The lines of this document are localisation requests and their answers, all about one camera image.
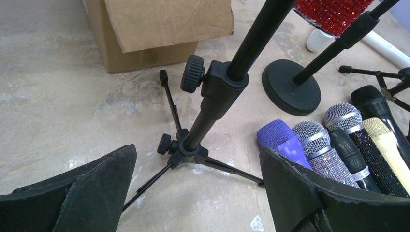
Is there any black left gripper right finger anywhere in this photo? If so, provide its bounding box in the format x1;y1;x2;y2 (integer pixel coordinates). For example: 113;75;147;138
259;148;410;232

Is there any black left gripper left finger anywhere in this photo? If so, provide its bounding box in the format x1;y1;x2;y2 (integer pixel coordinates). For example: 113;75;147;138
0;144;137;232

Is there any silver rhinestone microphone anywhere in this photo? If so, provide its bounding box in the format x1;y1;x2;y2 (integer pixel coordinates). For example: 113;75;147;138
292;120;359;188

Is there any purple plastic microphone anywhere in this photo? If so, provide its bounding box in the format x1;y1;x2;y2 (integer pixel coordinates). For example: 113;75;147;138
257;119;312;170

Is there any black microphone with silver band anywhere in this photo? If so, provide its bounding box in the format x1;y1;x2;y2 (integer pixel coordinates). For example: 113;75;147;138
329;129;381;193

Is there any black glitter microphone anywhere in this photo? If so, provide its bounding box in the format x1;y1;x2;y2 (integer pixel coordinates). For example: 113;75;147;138
324;103;409;198

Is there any cream plastic microphone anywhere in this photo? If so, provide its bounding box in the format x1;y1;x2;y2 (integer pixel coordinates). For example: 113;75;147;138
363;117;410;193

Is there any black round-base desk mic stand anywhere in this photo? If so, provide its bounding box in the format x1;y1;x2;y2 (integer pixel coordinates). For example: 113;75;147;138
262;0;397;116

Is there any plain black microphone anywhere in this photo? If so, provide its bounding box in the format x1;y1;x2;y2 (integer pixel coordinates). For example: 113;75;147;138
350;85;410;166

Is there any black tripod mic stand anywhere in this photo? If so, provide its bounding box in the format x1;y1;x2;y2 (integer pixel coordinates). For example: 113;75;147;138
136;0;295;197
338;65;410;113

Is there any brown cardboard box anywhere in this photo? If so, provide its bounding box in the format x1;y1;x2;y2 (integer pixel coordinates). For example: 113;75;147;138
83;0;234;73

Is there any red glitter microphone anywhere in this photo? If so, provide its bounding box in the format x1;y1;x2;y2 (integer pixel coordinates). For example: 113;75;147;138
293;0;373;37

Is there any white PVC pipe frame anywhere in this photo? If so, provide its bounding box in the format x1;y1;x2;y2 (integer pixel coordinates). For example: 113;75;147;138
306;28;410;70

